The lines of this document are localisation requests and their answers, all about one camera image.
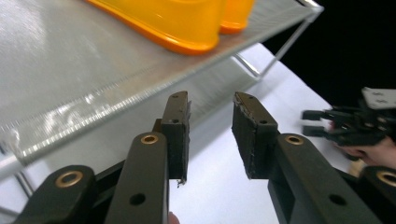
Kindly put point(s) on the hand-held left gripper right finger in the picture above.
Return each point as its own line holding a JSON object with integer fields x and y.
{"x": 292, "y": 180}

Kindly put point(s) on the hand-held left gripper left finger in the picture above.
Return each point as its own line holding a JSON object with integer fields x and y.
{"x": 146, "y": 180}

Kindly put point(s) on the yellow duck rain boot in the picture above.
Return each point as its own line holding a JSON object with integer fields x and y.
{"x": 174, "y": 21}
{"x": 236, "y": 15}

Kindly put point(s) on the wooden table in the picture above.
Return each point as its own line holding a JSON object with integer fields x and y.
{"x": 355, "y": 168}

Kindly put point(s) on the two-tier metal shoe rack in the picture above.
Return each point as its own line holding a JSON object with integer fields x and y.
{"x": 77, "y": 68}

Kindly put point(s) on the white table mat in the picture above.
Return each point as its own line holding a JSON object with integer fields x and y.
{"x": 218, "y": 196}

